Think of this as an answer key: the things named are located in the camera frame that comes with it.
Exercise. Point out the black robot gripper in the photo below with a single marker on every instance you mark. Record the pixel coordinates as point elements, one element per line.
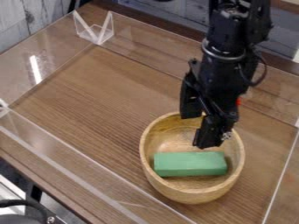
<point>213,83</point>

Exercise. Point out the brown wooden bowl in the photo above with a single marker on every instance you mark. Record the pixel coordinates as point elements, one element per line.
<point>169,134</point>

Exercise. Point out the green rectangular block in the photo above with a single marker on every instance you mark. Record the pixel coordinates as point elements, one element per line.
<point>183,164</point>

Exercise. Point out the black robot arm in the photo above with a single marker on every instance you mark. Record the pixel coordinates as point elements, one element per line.
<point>239,22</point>

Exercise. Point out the red plush strawberry toy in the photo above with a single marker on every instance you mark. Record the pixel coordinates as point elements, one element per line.
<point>237,101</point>

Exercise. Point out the clear acrylic corner bracket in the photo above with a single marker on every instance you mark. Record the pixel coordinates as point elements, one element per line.
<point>97,34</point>

